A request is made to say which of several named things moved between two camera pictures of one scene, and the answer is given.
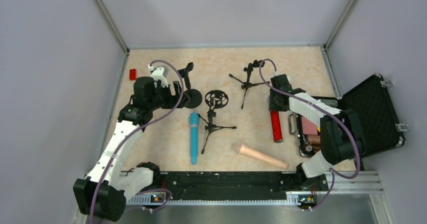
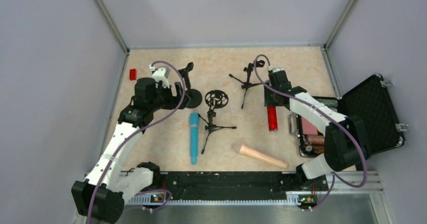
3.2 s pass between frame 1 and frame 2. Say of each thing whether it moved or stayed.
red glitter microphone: moved
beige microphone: stayed
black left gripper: stayed
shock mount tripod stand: stayed
